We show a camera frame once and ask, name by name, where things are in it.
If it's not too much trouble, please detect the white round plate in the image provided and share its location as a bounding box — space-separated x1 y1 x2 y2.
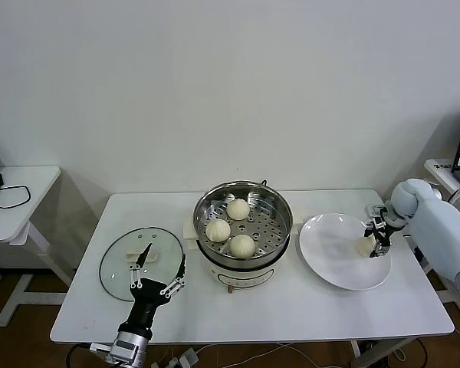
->
299 212 392 291

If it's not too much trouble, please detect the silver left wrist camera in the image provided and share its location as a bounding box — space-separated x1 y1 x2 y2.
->
90 333 146 365

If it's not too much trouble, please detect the black cable loop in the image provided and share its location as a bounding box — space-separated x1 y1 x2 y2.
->
0 185 32 210

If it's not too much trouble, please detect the stainless steel steamer basket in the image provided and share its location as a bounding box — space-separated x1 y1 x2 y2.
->
193 182 294 269

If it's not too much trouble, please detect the round glass pot lid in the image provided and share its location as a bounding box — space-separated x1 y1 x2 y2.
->
99 226 186 303

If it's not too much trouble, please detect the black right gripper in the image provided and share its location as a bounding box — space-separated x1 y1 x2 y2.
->
363 214 396 259

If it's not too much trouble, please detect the white side table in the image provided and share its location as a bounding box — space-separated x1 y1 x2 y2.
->
423 159 460 321
0 165 76 327

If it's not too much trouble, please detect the white electric cooker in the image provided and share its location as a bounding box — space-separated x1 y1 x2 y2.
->
182 179 303 295

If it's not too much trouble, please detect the white work table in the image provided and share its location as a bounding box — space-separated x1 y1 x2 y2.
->
49 189 455 368

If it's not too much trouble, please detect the white steamed baozi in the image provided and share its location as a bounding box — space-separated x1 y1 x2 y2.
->
229 234 257 260
205 218 231 242
225 198 250 222
356 235 377 258

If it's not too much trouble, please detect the white power strip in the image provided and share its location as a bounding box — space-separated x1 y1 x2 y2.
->
164 347 200 368

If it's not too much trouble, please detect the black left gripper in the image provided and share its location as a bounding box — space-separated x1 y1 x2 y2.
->
117 243 188 340

